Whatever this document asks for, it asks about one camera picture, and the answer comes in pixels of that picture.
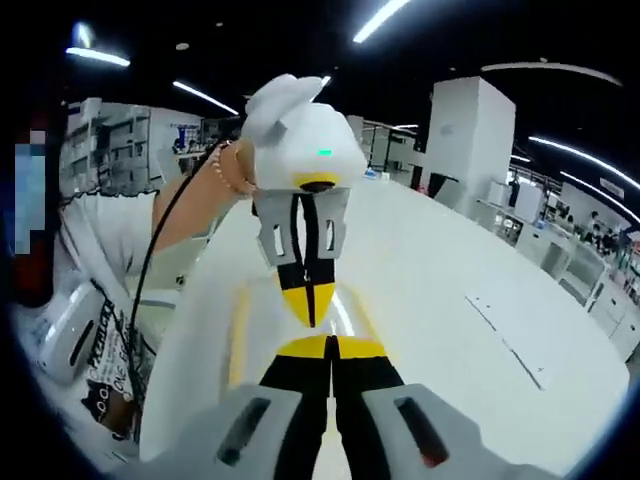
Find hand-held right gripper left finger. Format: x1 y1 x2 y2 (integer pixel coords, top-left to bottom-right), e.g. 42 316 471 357
212 335 335 480

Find white display shelving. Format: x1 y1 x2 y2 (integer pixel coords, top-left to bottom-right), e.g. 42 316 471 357
62 97 206 196

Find long ceiling light strip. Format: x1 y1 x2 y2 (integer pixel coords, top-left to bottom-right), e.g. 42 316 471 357
352 0 411 44
172 79 240 116
66 47 131 68

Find white cabinet row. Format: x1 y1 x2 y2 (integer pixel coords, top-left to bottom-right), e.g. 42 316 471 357
474 199 640 361

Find large white appliance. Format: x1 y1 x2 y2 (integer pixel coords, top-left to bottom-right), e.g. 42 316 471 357
512 182 544 221

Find pearl bracelet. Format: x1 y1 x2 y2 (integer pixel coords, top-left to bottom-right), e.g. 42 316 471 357
209 140 239 193

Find white square pillar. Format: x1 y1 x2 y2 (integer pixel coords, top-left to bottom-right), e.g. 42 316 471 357
428 76 517 201

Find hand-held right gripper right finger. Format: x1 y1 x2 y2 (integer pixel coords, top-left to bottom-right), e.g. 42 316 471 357
330 335 485 480

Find white chest device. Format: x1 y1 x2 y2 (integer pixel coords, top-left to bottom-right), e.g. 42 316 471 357
38 281 110 387

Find small white appliance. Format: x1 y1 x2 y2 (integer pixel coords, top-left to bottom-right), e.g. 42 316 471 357
488 180 511 209

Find black cable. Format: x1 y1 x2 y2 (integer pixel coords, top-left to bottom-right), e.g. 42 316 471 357
127 141 226 406

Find person's left hand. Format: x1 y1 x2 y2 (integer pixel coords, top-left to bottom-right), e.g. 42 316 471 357
231 139 260 195

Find person's head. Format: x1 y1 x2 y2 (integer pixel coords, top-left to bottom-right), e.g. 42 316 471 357
9 49 67 311

